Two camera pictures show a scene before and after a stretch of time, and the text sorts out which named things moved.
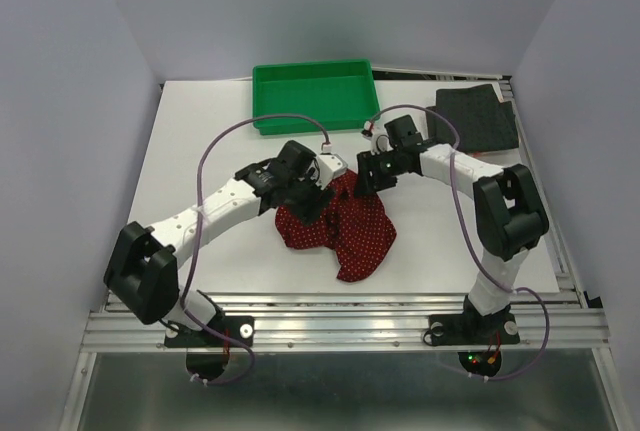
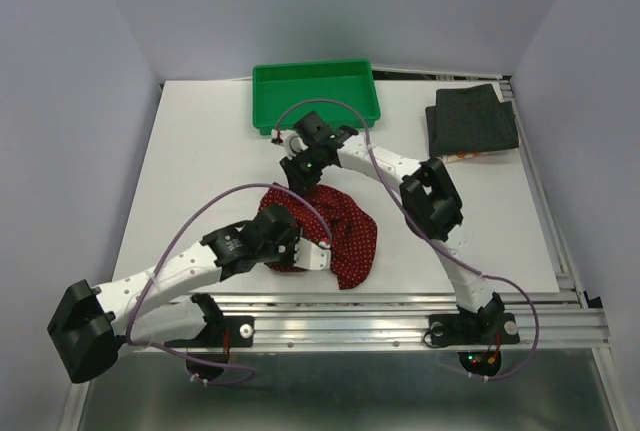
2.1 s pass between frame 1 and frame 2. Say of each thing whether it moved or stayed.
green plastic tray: stayed
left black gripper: moved
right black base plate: stayed
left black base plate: stayed
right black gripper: moved
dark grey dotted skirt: stayed
